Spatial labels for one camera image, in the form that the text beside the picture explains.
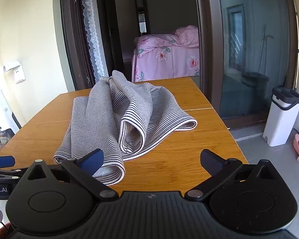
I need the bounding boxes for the white appliance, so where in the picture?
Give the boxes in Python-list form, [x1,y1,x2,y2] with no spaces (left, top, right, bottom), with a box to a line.
[0,88,22,134]

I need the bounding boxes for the striped shirt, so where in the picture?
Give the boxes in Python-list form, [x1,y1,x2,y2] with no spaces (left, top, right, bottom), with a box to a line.
[53,70,198,186]

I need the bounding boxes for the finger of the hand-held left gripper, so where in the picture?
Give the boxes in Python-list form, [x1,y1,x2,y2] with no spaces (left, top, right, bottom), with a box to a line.
[0,156,28,180]

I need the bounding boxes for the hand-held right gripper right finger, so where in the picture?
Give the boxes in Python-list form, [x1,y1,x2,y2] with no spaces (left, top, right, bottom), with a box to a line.
[184,149,283,203]

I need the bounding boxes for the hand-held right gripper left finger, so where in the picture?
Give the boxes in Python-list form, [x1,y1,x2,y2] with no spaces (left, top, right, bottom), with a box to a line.
[19,149,119,203]

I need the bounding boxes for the bed with pink floral bedding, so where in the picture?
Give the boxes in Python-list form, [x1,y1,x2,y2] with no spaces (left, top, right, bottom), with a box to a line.
[131,25,200,83]

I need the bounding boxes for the brown door frame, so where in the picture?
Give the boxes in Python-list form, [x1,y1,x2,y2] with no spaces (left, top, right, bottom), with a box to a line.
[59,0,96,91]

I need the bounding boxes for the white wall socket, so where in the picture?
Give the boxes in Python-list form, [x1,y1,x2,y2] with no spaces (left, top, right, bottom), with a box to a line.
[12,66,26,83]

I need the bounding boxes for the white lace curtain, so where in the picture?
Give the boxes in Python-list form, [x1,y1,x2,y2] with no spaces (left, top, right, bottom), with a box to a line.
[80,0,109,83]

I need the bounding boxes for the white mop bucket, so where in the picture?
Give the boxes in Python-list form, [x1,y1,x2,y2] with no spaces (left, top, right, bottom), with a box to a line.
[262,87,299,147]

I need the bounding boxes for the dark interior door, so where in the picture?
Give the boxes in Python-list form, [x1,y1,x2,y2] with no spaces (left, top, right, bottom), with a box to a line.
[100,0,126,64]

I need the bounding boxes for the white wall box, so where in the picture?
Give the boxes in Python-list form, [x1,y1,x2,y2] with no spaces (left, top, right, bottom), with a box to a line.
[3,61,22,72]

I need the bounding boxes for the dark red cloth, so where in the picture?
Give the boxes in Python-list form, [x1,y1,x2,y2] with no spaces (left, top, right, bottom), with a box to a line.
[0,223,14,239]

